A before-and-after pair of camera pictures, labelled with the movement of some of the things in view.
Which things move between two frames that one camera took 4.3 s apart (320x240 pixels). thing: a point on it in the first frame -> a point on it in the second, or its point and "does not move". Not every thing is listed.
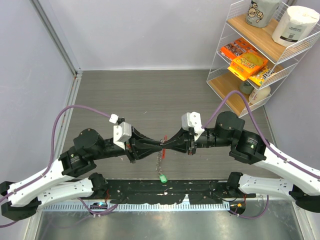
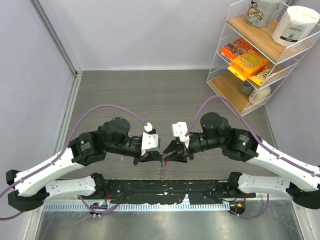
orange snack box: (245, 65) does not move
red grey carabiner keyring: (161, 154) -> (161, 174)
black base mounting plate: (141, 192) does not move
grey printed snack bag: (260, 12) does not move
